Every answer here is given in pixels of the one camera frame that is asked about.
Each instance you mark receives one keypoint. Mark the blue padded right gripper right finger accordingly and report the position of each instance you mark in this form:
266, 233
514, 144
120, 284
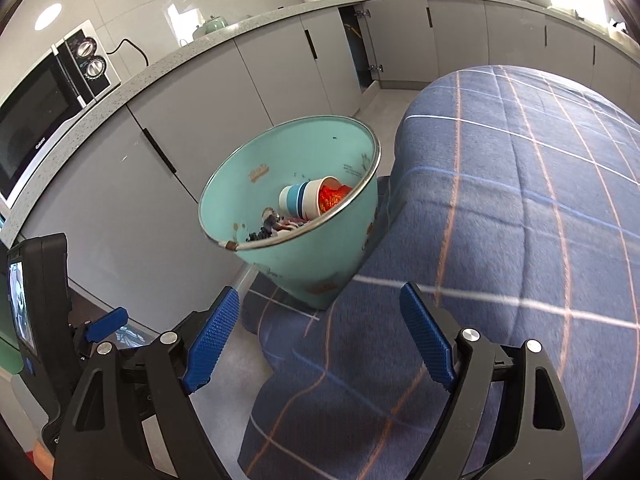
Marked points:
437, 335

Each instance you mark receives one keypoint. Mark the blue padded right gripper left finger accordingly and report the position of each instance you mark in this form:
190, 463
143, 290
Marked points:
202, 336

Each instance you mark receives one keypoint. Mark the red plastic bag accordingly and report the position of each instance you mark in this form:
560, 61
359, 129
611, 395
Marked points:
273, 223

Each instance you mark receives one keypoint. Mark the white blue paper cup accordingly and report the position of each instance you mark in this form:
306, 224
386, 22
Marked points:
301, 200

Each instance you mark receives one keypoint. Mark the black knitted cloth bundle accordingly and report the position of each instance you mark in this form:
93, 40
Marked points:
263, 233

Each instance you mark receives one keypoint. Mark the teal trash bin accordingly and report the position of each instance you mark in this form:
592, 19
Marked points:
315, 262

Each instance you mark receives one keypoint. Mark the grey lower kitchen cabinets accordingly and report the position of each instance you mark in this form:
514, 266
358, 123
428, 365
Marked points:
123, 182

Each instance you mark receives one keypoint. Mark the person's left hand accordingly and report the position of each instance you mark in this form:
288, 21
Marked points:
42, 459

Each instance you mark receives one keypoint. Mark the blue plaid tablecloth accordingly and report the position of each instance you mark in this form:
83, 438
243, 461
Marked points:
514, 204

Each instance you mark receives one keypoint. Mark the red tassel ornament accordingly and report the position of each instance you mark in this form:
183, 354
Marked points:
329, 197

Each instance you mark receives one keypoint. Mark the black white microwave oven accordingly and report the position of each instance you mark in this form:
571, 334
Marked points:
72, 77

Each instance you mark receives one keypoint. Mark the green ceramic teapot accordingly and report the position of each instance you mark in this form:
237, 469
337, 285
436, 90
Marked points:
215, 22

